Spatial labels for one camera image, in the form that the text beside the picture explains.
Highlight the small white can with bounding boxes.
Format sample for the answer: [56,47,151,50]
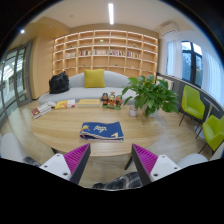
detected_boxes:
[128,104,139,117]

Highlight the green leafy plant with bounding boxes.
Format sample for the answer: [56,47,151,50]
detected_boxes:
[121,74,181,118]

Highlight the three colourful figurines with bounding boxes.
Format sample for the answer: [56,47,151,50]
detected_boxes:
[100,91,124,111]

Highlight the yellow book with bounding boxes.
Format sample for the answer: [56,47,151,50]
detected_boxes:
[54,100,69,110]

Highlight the black bag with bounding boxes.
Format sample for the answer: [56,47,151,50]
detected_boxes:
[48,70,70,95]

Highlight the glass door with grey frame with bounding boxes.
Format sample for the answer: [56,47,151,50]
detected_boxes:
[0,40,34,124]

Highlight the yellow square cushion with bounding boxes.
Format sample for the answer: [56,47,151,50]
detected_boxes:
[83,68,107,89]

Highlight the white plant pot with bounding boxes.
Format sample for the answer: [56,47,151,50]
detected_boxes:
[143,104,160,118]

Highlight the white chair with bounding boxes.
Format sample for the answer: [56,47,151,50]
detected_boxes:
[0,132,43,167]
[176,146,224,169]

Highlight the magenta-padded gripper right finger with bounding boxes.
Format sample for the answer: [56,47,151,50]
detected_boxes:
[130,143,183,186]

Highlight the light grey curved sofa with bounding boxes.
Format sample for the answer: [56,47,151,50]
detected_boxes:
[37,70,141,106]

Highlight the long ceiling light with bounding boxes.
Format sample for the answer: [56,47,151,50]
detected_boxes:
[107,3,115,25]

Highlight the dark-framed window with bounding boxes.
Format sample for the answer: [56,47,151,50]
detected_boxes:
[181,40,204,88]

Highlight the wooden wall shelf unit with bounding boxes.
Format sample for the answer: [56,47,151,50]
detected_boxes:
[52,29,159,79]

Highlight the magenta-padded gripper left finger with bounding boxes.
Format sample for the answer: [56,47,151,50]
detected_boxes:
[39,143,92,185]

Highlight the white sheer curtain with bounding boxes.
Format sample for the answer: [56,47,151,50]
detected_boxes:
[165,39,184,80]

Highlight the white air conditioner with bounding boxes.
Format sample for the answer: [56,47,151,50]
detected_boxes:
[159,22,181,37]

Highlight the flat yellow box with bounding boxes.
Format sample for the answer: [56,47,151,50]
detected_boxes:
[77,98,102,108]

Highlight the blue animal-print towel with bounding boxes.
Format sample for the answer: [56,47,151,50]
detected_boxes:
[79,120,125,143]

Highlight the red and white magazine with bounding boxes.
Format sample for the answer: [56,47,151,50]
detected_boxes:
[30,102,54,120]

